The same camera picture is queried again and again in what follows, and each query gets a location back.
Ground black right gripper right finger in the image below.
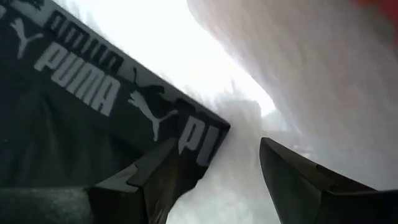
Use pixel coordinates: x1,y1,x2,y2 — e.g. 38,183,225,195
259,137,398,224

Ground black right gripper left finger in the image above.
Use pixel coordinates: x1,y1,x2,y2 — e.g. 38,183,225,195
0,138,180,224

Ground black garment with print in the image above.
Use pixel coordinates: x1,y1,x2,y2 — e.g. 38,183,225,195
0,0,231,208

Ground red plastic laundry bin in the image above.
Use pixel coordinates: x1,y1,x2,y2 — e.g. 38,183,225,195
353,0,398,32

